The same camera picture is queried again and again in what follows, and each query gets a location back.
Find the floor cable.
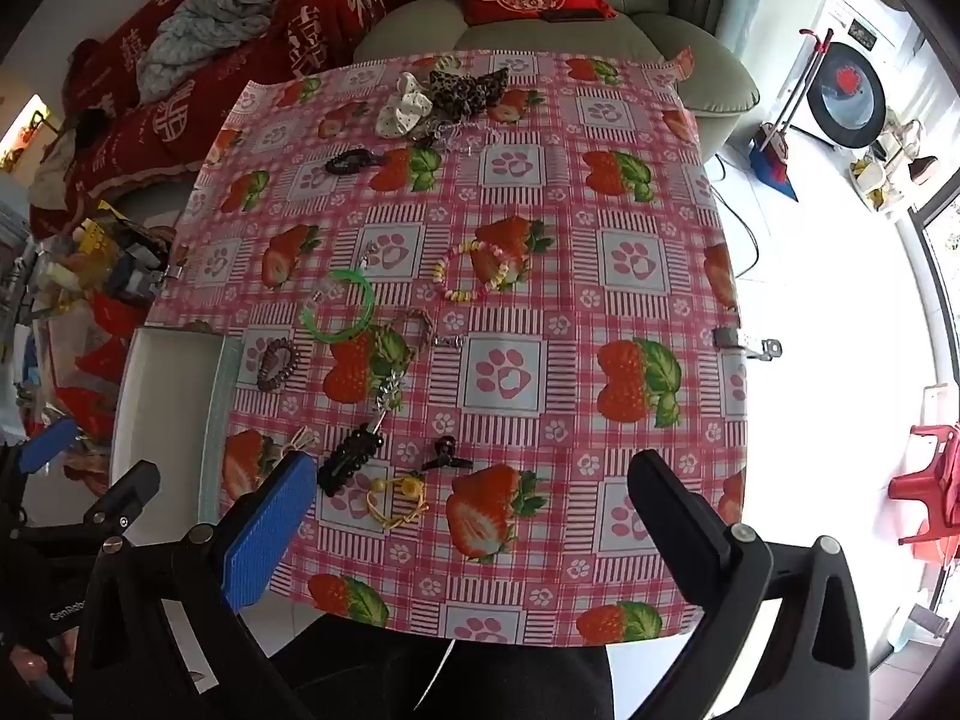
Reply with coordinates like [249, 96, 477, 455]
[709, 154, 758, 278]

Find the clear beaded bracelet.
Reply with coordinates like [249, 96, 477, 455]
[420, 124, 496, 158]

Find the dark fabric bow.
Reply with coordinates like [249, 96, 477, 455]
[469, 66, 512, 102]

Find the white rectangular tray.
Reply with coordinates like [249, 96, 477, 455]
[111, 326, 245, 533]

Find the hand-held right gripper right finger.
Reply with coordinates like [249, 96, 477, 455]
[626, 448, 871, 720]

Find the black hair clip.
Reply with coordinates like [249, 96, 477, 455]
[420, 435, 475, 473]

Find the colourful beaded bracelet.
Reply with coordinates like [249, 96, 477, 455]
[433, 240, 530, 302]

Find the white washing machine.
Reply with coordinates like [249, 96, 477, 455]
[787, 0, 923, 155]

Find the black beaded bracelet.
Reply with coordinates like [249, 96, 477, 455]
[316, 424, 387, 497]

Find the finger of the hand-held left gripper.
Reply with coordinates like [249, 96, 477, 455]
[15, 461, 162, 560]
[0, 416, 80, 500]

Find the grey knitted cloth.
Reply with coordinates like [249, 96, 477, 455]
[135, 0, 275, 102]

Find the red plastic bag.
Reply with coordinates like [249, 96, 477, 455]
[52, 292, 151, 436]

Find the silver chain keychain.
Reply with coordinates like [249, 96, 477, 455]
[371, 307, 466, 428]

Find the black scrunchie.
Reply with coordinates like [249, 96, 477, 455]
[325, 150, 387, 175]

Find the leopard print bow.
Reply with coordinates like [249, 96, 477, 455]
[427, 69, 481, 121]

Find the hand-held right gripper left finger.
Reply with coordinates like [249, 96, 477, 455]
[73, 452, 320, 720]

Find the person's left hand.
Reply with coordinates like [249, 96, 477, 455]
[13, 649, 76, 687]

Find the green ring bracelet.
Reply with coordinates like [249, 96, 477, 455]
[298, 240, 380, 342]

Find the red plastic stool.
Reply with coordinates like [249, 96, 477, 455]
[889, 424, 960, 548]

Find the yellow packet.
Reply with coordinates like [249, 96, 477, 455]
[79, 217, 125, 252]

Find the wall picture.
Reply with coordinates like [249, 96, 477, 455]
[0, 94, 46, 173]

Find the grey-green sofa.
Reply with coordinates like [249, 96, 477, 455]
[352, 0, 760, 136]

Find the strawberry print pink tablecloth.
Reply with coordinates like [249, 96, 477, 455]
[146, 49, 751, 650]

